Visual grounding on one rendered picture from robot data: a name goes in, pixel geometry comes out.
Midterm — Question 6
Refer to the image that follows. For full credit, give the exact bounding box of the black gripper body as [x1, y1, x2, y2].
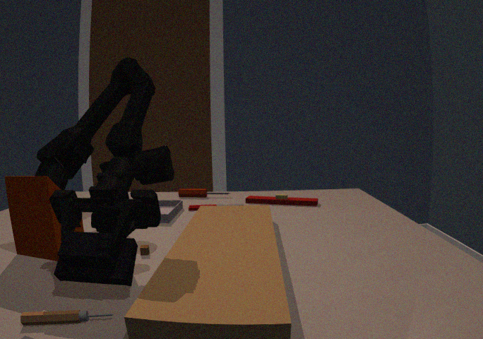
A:
[49, 169, 161, 227]

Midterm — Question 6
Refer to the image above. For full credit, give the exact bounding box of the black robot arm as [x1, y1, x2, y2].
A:
[35, 58, 174, 233]

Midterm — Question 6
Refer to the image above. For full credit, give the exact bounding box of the tan wooden floor panel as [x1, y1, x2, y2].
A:
[124, 206, 292, 339]

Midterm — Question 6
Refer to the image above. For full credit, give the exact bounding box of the red flat bar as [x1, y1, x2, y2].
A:
[246, 194, 318, 206]

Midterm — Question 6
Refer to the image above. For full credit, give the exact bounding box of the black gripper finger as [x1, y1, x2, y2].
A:
[56, 198, 81, 240]
[112, 198, 148, 248]

